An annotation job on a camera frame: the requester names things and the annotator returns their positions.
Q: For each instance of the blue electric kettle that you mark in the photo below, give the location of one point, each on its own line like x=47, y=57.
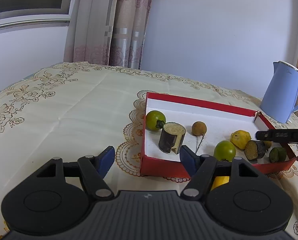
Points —
x=281, y=97

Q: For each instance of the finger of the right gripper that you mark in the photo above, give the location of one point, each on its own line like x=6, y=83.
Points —
x=278, y=135

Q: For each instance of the red shallow cardboard box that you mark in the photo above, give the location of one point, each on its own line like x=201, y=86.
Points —
x=221, y=121

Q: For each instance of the dark eggplant piece notched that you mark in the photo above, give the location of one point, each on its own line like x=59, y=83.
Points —
x=172, y=137

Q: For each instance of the small yellowish round fruit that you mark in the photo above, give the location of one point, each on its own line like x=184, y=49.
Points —
x=268, y=144

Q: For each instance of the green lime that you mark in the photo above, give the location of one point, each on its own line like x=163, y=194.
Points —
x=224, y=151
x=155, y=120

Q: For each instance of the yellow fruit piece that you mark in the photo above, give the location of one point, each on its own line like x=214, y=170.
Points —
x=240, y=139
x=219, y=180

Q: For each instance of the brown longan with stem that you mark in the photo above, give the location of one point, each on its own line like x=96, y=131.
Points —
x=199, y=129

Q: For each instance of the dark eggplant piece round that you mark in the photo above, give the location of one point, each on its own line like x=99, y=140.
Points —
x=255, y=150

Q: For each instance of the cream embroidered tablecloth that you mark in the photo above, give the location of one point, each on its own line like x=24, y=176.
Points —
x=73, y=109

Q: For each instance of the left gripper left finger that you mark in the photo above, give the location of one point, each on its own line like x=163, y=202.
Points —
x=104, y=161

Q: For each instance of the pink floral curtain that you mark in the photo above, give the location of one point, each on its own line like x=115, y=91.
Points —
x=108, y=32

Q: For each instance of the green cucumber piece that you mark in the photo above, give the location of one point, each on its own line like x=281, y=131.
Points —
x=277, y=154

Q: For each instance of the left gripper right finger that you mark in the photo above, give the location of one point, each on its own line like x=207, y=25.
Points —
x=190, y=161

